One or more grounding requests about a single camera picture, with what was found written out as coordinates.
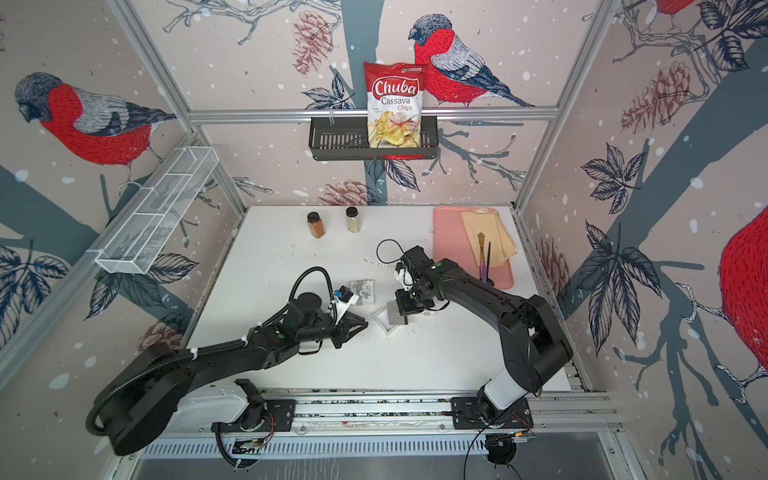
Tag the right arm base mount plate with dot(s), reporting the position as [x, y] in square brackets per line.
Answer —
[473, 413]

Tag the black spoon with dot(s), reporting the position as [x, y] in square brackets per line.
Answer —
[488, 247]

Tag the black wire wall basket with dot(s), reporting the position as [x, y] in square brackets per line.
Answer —
[345, 139]

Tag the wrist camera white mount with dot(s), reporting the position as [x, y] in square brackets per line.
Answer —
[403, 276]
[342, 300]

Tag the beige folded cloth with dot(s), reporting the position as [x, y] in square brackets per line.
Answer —
[489, 222]

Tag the white jewelry box base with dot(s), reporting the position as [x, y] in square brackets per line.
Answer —
[389, 317]

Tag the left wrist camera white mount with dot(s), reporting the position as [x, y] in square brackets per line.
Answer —
[342, 300]

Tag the white wire mesh shelf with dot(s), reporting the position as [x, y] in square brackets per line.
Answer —
[162, 205]

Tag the iridescent purple spoon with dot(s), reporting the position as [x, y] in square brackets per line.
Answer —
[480, 252]

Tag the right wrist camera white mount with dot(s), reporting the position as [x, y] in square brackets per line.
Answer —
[403, 276]

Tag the orange spice jar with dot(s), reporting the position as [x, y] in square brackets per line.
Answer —
[315, 225]

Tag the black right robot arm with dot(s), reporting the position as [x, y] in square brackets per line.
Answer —
[533, 342]

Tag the middle white jewelry box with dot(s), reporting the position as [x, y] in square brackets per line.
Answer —
[364, 290]

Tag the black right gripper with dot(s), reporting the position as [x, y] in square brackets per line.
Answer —
[403, 308]

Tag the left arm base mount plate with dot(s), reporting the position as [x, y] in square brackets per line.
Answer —
[269, 416]

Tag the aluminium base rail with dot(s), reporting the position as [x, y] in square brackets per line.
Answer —
[350, 413]

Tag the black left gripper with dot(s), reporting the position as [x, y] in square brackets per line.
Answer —
[344, 329]

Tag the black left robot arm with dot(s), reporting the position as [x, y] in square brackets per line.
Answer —
[137, 406]

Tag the Chuba cassava chips bag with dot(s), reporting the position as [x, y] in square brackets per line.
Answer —
[394, 104]

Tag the pale spice jar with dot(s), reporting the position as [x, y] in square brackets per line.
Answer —
[352, 219]

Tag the pink plastic tray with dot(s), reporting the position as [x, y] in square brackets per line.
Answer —
[451, 242]

